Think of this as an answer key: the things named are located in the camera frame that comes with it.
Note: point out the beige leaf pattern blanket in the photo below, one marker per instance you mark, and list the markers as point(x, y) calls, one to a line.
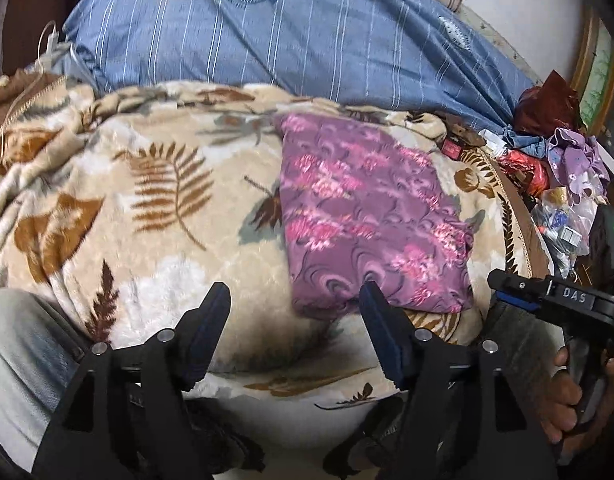
point(124, 209)

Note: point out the brown bed headboard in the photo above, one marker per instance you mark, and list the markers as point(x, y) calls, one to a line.
point(21, 25)

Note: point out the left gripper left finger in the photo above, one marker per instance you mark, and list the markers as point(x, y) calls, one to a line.
point(123, 416)

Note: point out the red shiny bag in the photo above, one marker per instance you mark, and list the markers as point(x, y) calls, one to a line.
point(527, 171)

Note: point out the person's right hand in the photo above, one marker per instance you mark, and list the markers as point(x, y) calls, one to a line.
point(558, 416)

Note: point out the person's jeans leg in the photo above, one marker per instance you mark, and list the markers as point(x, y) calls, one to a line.
point(40, 351)

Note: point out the purple floral shirt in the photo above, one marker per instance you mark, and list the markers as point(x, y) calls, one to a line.
point(358, 206)

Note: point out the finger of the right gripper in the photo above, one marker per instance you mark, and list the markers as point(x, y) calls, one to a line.
point(523, 293)

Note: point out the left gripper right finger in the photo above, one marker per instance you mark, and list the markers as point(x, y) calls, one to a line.
point(462, 419)

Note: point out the blue plaid duvet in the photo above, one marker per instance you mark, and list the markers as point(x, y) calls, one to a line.
point(393, 54)

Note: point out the light purple garment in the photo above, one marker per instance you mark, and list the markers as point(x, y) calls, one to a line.
point(576, 163)

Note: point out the dark red cloth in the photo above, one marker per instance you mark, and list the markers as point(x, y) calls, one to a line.
point(543, 109)

